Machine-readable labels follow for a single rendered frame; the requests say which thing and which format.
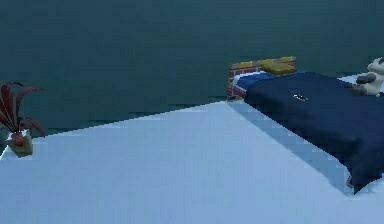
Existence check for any yellow pillow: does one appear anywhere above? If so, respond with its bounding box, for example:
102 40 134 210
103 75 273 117
260 61 298 76

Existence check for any bed with dark blue blanket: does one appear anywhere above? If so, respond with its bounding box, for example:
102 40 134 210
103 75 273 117
226 55 384 196

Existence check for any red house plant in pot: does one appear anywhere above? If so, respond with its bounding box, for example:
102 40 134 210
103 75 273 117
0 81 47 158

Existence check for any white and grey plush toy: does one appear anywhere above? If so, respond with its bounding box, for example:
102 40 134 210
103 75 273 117
348 56 384 98

